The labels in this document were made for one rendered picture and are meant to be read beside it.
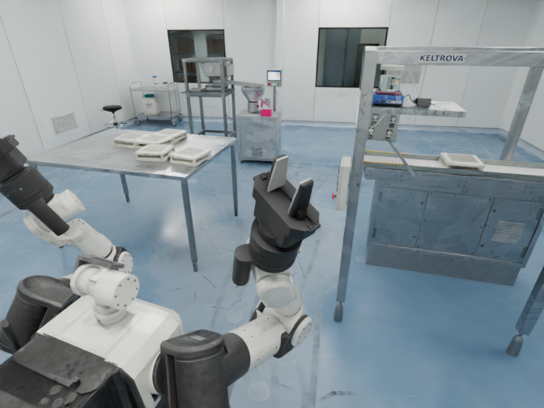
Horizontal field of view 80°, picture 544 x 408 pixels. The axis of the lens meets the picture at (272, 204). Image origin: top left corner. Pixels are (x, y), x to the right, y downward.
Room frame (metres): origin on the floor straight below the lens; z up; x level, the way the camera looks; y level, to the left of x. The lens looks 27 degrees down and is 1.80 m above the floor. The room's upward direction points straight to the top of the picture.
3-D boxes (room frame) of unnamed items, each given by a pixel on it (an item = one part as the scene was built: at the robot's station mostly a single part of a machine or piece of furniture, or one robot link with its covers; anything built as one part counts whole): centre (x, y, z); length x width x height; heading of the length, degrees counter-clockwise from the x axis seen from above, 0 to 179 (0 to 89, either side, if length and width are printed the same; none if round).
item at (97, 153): (2.93, 1.22, 0.88); 1.50 x 1.10 x 0.04; 75
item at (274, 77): (5.31, -0.04, 1.07); 0.23 x 0.10 x 0.62; 80
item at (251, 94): (5.26, 0.23, 0.95); 0.49 x 0.36 x 0.37; 80
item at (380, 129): (2.32, -0.78, 1.25); 0.22 x 0.11 x 0.20; 75
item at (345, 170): (1.67, -0.40, 1.08); 0.17 x 0.06 x 0.26; 165
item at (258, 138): (5.20, 0.20, 0.38); 0.63 x 0.57 x 0.76; 80
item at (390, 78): (2.40, -0.82, 1.56); 0.15 x 0.15 x 0.19
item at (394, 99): (2.40, -0.82, 1.42); 0.21 x 0.20 x 0.09; 165
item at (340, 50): (7.48, -1.64, 1.43); 1.38 x 0.01 x 1.16; 80
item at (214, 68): (5.86, 0.86, 0.75); 1.43 x 1.06 x 1.50; 80
